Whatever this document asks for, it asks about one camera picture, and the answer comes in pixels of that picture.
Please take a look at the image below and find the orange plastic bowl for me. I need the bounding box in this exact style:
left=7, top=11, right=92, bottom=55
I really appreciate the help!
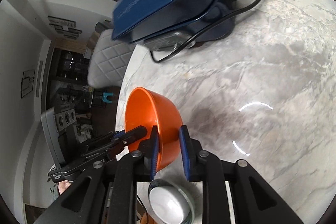
left=125, top=87, right=183, bottom=171

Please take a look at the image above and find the person's left hand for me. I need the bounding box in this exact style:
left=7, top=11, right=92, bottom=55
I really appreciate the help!
left=57, top=180, right=72, bottom=195

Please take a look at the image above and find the white round puck light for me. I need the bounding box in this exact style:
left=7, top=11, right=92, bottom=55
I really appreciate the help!
left=147, top=179, right=195, bottom=224

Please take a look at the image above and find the grey quilted chair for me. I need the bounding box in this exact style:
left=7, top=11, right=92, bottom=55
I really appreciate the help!
left=88, top=29, right=135, bottom=89

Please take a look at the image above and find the black power cable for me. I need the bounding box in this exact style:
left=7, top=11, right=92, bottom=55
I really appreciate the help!
left=149, top=0, right=264, bottom=64

